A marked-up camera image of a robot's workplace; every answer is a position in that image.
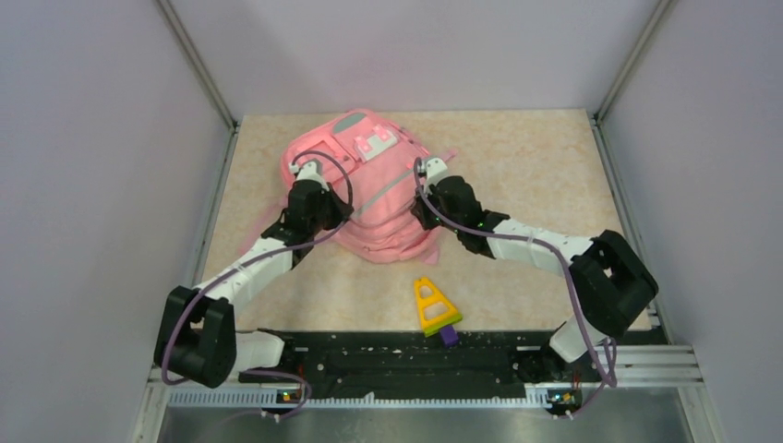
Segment pink student backpack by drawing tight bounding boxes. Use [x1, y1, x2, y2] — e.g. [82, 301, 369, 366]
[241, 108, 460, 268]

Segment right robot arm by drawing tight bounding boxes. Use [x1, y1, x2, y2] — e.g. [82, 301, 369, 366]
[412, 174, 659, 380]

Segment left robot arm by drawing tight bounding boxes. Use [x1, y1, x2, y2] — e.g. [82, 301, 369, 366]
[153, 179, 354, 388]

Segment yellow green purple block toy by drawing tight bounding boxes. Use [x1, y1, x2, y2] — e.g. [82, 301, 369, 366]
[414, 277, 463, 348]

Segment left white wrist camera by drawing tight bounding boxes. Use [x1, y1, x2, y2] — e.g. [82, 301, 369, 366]
[289, 160, 330, 191]

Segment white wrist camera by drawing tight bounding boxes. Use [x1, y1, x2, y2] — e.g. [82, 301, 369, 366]
[289, 160, 330, 191]
[414, 157, 450, 193]

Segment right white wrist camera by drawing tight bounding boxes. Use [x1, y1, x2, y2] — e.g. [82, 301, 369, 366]
[414, 157, 450, 193]

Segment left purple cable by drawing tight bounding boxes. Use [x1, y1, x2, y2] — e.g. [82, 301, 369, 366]
[160, 150, 356, 423]

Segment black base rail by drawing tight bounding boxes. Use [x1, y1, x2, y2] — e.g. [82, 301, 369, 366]
[274, 330, 600, 401]

